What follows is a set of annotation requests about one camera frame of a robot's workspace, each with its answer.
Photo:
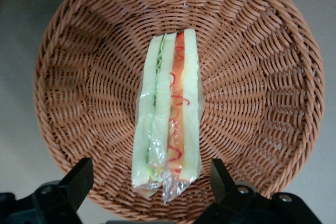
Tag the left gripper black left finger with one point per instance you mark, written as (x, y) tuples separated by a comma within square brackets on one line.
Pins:
[(52, 203)]

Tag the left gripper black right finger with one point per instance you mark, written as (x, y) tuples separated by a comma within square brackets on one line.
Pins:
[(249, 205)]

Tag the brown round wicker basket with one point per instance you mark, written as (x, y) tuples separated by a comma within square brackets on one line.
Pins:
[(236, 77)]

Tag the triangle sandwich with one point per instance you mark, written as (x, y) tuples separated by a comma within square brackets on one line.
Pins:
[(189, 90)]

